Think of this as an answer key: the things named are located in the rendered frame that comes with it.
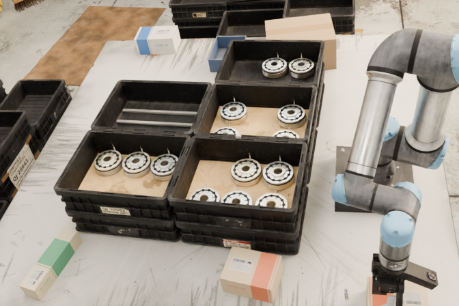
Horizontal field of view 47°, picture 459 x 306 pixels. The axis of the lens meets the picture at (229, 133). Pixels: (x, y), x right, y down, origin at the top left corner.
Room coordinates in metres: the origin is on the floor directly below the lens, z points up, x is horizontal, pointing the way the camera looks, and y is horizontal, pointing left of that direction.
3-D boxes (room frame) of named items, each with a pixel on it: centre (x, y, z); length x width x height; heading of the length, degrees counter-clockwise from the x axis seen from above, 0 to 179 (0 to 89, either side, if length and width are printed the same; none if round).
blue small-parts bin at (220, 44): (2.14, -0.06, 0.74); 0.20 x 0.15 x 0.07; 162
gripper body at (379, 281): (0.75, -0.35, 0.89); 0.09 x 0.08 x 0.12; 73
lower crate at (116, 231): (1.32, 0.37, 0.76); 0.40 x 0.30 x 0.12; 70
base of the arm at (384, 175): (1.23, -0.47, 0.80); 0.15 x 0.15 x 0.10
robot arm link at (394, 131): (1.23, -0.48, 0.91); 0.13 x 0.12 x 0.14; 59
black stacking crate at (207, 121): (1.46, -0.11, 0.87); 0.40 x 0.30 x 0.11; 70
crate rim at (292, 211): (1.18, -0.01, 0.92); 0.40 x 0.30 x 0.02; 70
